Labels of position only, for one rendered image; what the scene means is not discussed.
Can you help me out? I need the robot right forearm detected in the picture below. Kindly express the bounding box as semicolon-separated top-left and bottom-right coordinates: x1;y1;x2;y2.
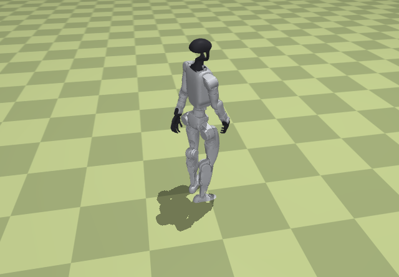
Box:
214;101;230;124

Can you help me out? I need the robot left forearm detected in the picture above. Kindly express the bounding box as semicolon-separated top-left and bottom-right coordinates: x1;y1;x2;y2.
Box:
175;89;188;114

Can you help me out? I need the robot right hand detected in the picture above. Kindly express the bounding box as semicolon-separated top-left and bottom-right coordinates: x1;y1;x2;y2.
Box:
220;121;230;134

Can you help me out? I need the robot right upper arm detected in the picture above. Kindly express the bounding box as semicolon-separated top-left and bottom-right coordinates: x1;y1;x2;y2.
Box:
203;74;222;110

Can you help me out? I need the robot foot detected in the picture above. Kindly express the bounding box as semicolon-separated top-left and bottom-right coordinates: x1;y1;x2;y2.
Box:
193;193;216;203
189;174;200;193

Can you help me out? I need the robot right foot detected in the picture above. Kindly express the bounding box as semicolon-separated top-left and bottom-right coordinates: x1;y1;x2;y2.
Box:
193;193;216;203

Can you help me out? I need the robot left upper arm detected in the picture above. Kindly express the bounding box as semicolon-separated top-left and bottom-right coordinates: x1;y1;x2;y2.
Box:
181;61;193;94

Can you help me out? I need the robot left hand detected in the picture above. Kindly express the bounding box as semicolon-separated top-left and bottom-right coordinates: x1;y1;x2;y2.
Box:
171;108;182;133

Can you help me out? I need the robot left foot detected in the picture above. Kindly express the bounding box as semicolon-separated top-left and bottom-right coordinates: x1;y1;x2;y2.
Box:
189;174;200;193

